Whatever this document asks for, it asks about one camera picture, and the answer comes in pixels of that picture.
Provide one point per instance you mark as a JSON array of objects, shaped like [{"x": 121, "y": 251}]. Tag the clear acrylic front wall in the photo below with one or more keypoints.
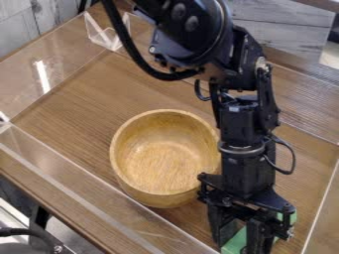
[{"x": 86, "y": 198}]

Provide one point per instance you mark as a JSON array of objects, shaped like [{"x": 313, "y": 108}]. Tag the brown wooden bowl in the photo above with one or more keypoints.
[{"x": 161, "y": 150}]

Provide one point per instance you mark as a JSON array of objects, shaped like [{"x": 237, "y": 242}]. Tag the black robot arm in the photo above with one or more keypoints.
[{"x": 199, "y": 44}]

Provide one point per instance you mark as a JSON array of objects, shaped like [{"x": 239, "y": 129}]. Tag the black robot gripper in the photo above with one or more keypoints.
[{"x": 241, "y": 195}]

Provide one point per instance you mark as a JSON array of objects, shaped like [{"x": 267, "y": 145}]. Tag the clear acrylic corner bracket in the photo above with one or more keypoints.
[{"x": 103, "y": 37}]

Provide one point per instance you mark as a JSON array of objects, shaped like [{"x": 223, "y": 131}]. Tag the green rectangular block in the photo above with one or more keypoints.
[{"x": 238, "y": 243}]

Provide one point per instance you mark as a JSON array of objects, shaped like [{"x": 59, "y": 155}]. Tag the black table leg bracket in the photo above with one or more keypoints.
[{"x": 42, "y": 240}]

